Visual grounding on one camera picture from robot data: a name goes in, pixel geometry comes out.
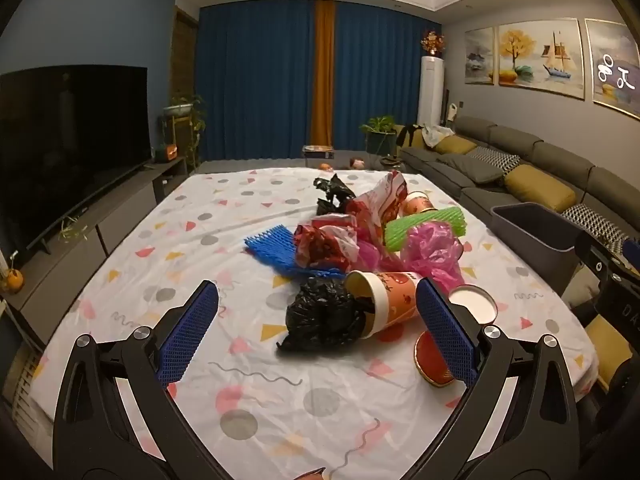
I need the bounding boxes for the blue curtain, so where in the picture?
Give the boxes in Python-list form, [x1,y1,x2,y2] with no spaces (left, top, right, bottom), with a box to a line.
[332,0,443,153]
[198,0,318,162]

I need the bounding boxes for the red paper bowl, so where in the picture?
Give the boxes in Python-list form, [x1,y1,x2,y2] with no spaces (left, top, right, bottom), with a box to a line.
[414,331,458,389]

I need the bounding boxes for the flat grey pillow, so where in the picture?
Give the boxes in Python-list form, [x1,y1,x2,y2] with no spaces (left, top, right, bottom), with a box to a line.
[437,152,503,184]

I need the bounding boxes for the dried yellow stems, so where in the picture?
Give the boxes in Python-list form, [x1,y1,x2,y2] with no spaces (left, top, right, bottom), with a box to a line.
[59,217,88,241]

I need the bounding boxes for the red printed paper cup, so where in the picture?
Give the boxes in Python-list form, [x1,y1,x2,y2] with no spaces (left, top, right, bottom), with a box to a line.
[402,191,436,218]

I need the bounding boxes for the pink plastic bag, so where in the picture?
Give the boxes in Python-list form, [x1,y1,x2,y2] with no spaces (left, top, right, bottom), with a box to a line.
[357,222,466,291]

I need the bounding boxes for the green plant in dark pot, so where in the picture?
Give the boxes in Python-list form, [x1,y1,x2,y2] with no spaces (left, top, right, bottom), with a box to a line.
[360,115,398,153]

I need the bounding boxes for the tree and sailboat painting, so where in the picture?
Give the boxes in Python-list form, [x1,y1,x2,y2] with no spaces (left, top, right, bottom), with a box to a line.
[497,19,586,102]

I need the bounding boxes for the small landscape painting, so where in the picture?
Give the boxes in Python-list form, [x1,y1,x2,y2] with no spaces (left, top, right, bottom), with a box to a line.
[464,27,498,85]

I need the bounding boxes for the red white plastic bag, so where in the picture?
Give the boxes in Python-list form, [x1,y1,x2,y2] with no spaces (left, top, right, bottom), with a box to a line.
[347,170,411,241]

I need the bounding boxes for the patterned white tablecloth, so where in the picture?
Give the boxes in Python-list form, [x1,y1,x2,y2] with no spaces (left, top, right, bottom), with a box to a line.
[37,167,598,480]

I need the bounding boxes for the gold plant stand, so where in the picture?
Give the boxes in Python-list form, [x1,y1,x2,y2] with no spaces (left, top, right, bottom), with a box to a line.
[170,116,197,171]

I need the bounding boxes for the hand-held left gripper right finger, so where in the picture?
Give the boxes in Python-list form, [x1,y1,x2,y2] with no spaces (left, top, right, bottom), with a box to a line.
[415,277,581,480]

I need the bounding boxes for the paper cup with white base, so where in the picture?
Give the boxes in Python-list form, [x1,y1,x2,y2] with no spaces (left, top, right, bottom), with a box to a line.
[447,284,498,325]

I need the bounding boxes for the grey television cabinet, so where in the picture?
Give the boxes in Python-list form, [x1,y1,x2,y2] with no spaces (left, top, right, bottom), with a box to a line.
[0,155,188,341]

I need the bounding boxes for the brown wooden door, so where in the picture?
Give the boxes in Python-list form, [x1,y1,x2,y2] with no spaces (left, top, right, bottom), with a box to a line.
[172,5,200,161]

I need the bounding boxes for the white cloth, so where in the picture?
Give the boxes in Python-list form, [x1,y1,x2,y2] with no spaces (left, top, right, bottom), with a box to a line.
[422,125,453,147]

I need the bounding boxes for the black plastic bag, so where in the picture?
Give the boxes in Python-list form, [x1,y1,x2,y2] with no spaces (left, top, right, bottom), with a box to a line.
[313,174,357,216]
[275,276,373,356]

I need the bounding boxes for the white standing air conditioner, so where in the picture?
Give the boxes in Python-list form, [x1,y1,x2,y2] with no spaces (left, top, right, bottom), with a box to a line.
[417,56,446,126]

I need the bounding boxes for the orange artificial flowers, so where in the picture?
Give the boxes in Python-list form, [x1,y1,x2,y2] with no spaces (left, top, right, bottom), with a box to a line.
[420,29,447,57]

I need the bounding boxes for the small yellow pillow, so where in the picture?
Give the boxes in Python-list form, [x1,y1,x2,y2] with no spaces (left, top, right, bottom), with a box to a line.
[434,136,478,156]

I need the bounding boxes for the black white patterned pillow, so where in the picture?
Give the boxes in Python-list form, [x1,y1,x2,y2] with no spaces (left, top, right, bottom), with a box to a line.
[562,203,636,246]
[467,146,521,171]

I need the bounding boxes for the orange paper cup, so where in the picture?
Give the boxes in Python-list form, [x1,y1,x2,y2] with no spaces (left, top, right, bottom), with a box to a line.
[345,270,426,341]

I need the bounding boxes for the trailing potted plant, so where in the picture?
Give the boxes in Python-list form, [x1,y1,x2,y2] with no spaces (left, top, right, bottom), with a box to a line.
[162,94,207,166]

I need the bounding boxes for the grey sofa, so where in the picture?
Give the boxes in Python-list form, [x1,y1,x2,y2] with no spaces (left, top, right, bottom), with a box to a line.
[395,115,640,281]

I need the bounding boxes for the purple sky painting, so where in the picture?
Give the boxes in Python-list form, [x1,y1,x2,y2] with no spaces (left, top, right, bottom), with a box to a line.
[585,19,640,121]

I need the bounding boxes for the black television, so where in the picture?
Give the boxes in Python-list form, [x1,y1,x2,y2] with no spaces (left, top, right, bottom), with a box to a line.
[0,65,151,266]

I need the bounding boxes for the orange curtain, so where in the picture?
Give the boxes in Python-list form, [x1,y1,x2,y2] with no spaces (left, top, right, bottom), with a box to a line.
[310,0,337,146]

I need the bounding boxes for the large yellow pillow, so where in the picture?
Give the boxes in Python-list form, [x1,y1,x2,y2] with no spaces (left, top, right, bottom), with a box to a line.
[504,164,577,212]

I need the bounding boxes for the blue foam net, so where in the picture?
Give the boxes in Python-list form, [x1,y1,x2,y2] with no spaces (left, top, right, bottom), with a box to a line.
[244,225,348,279]

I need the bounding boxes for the colourful box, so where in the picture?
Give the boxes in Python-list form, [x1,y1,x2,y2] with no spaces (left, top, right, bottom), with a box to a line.
[302,144,336,166]

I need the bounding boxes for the green foam net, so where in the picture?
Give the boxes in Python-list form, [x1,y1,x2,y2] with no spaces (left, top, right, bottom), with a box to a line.
[384,206,467,252]

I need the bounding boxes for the yellow sofa seat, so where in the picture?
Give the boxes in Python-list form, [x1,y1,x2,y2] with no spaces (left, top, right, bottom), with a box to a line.
[584,319,622,387]

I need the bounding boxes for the grey plastic bin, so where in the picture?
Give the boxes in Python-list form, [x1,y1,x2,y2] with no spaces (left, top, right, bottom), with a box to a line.
[490,202,591,301]

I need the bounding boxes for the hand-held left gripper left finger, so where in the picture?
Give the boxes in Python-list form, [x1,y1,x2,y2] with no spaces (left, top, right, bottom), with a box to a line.
[52,280,226,480]

